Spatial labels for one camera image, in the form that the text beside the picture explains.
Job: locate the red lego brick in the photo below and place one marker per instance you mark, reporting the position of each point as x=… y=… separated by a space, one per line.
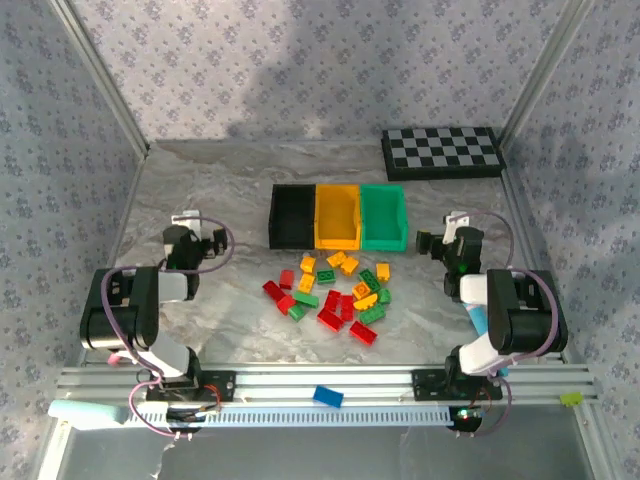
x=286 y=303
x=346 y=307
x=330 y=319
x=286 y=279
x=332 y=300
x=273 y=291
x=363 y=332

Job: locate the yellow curved lego brick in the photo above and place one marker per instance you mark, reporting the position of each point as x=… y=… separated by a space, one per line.
x=365 y=302

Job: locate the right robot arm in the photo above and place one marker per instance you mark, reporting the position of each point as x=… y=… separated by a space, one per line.
x=525 y=310

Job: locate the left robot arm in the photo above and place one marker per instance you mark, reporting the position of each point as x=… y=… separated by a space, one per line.
x=125 y=310

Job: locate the green plastic bin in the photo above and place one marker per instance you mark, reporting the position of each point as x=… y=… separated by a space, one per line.
x=382 y=217

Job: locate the black plastic bin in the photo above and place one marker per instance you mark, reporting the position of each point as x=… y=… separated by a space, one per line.
x=292 y=217

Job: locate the black grey checkerboard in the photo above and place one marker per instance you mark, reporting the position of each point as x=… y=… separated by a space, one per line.
x=442 y=152

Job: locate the yellow plastic bin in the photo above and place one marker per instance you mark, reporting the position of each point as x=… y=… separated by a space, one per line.
x=337 y=217

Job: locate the pink tube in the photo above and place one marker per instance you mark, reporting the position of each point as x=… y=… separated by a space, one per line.
x=114 y=358

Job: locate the blue lego brick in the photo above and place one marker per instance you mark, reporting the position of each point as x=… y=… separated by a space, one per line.
x=328 y=396

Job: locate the lime green lego brick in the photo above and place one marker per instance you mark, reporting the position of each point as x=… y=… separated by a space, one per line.
x=571 y=398

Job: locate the light blue foam piece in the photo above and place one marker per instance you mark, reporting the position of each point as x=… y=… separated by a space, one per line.
x=85 y=414

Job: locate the aluminium side rail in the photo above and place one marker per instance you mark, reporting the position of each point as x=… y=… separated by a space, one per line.
x=120 y=220
x=525 y=225

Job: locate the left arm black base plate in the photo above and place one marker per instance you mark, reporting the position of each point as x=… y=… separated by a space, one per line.
x=220 y=387

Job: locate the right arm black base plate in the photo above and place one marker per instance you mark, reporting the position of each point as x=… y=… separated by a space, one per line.
x=430 y=387

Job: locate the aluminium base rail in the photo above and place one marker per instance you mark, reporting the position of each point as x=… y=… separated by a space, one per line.
x=320 y=377

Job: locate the aluminium frame post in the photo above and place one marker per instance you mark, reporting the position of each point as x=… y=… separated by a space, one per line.
x=545 y=70
x=100 y=75

